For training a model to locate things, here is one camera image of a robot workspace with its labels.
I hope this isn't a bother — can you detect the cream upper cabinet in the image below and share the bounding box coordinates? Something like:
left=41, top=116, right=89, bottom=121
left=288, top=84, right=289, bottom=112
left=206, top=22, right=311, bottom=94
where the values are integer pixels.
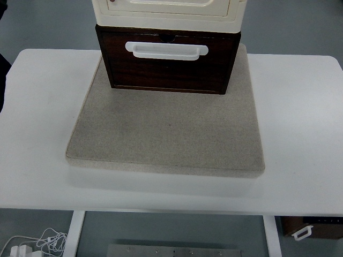
left=92, top=1, right=247, bottom=33

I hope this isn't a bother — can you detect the beige square cushion pad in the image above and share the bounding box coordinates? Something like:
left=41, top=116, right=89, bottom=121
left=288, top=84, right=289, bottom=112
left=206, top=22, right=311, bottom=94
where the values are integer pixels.
left=66, top=44, right=265, bottom=178

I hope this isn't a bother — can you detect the white table leg right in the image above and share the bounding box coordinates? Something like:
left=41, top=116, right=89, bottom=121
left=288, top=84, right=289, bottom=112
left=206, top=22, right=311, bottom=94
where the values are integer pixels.
left=263, top=215, right=282, bottom=257

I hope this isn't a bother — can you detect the white table leg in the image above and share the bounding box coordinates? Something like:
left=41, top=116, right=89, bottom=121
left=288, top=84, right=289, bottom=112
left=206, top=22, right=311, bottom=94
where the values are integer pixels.
left=63, top=210, right=86, bottom=257
left=263, top=215, right=282, bottom=257

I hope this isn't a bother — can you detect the white table leg left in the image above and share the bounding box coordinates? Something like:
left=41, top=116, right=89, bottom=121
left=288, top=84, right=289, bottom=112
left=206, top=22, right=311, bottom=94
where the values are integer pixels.
left=63, top=210, right=86, bottom=257

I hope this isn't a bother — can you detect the white power adapter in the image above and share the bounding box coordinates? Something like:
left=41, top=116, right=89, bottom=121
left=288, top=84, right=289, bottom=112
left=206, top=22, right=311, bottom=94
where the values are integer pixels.
left=10, top=245, right=32, bottom=257

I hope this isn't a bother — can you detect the white drawer handle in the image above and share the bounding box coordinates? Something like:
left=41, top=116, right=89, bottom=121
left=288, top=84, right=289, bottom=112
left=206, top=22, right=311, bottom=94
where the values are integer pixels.
left=125, top=41, right=208, bottom=61

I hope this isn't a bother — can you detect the brown box with white handle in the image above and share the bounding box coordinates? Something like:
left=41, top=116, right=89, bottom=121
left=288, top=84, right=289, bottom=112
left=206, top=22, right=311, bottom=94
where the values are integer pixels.
left=280, top=216, right=342, bottom=241

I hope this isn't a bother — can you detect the white cable on floor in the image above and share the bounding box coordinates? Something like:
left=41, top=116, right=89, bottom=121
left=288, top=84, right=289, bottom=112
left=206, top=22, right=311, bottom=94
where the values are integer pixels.
left=0, top=228, right=69, bottom=257

